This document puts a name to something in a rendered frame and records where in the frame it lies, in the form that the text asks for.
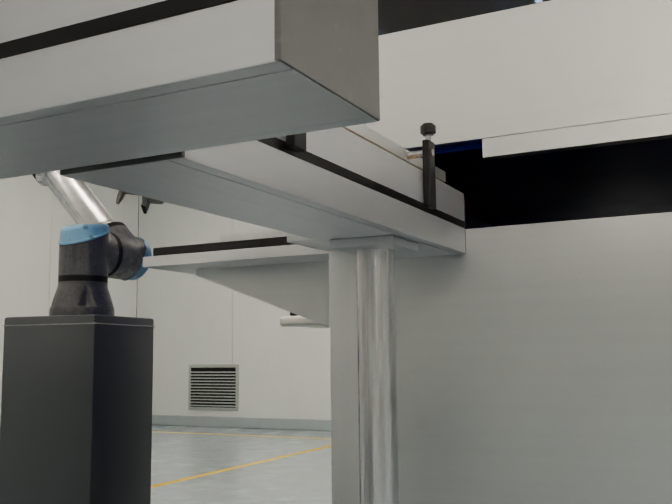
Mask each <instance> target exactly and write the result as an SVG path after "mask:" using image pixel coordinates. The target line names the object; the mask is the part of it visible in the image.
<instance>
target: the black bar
mask: <svg viewBox="0 0 672 504"><path fill-rule="evenodd" d="M283 245H295V244H292V243H288V242H287V236H284V237H273V238H262V239H250V240H239V241H227V242H216V243H205V244H193V245H182V246H170V247H159V248H153V256H161V255H173V254H185V253H198V252H210V251H222V250H234V249H246V248H258V247H271V246H283Z"/></svg>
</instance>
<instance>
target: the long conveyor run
mask: <svg viewBox="0 0 672 504"><path fill-rule="evenodd" d="M377 121H380V91H379V38H378V0H0V179H5V178H12V177H18V176H25V175H31V174H38V173H45V172H51V171H58V170H64V169H71V168H77V167H84V166H90V165H97V164H104V163H110V162H117V161H123V160H130V159H136V158H143V157H150V156H156V155H163V154H169V153H176V152H182V151H189V150H195V149H202V148H209V147H215V146H222V145H228V144H235V143H241V142H248V141H255V140H261V139H268V138H274V137H281V136H287V135H294V134H300V133H307V132H314V131H320V130H327V129H333V128H340V127H346V126H353V125H359V124H366V123H373V122H377Z"/></svg>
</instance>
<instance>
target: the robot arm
mask: <svg viewBox="0 0 672 504"><path fill-rule="evenodd" d="M32 175H33V177H34V178H35V179H36V181H37V182H38V183H39V184H40V185H42V186H46V187H49V189H50V190H51V191H52V193H53V194H54V195H55V197H56V198H57V199H58V201H59V202H60V203H61V205H62V206H63V207H64V209H65V210H66V211H67V213H68V214H69V215H70V217H71V218H72V219H73V221H74V222H75V223H76V225H68V226H64V227H63V228H62V229H61V231H60V238H59V241H58V244H59V264H58V287H57V290H56V293H55V295H54V298H53V301H52V305H51V307H50V309H49V316H58V315H90V314H96V315H110V316H114V314H115V310H114V306H113V303H112V299H111V296H110V293H109V290H108V278H113V279H121V280H123V281H127V280H136V279H138V278H140V277H142V276H143V275H144V274H145V273H146V271H147V270H148V268H144V267H143V257H149V256H152V252H151V247H150V245H149V243H148V242H147V241H146V240H144V239H143V238H141V237H135V236H134V235H133V234H132V233H131V231H130V230H129V229H128V228H127V226H126V225H125V224H124V223H123V222H121V221H115V220H114V219H113V218H112V217H111V215H110V214H109V213H108V211H107V210H106V209H105V208H104V206H103V205H102V204H101V202H100V201H99V200H98V199H97V197H96V196H95V195H94V193H93V192H92V191H91V190H90V188H89V187H88V186H87V184H86V183H85V182H84V181H80V180H76V179H72V178H68V177H64V176H62V175H60V170H58V171H51V172H45V173H38V174H32ZM126 194H130V195H135V194H131V193H127V192H123V191H119V192H118V194H117V199H116V204H119V203H120V202H121V201H122V200H123V198H124V196H125V195H126ZM150 203H151V204H163V203H164V202H163V201H159V200H155V199H151V198H147V197H143V196H142V204H141V208H142V210H143V213H144V214H146V213H147V211H148V209H149V206H150Z"/></svg>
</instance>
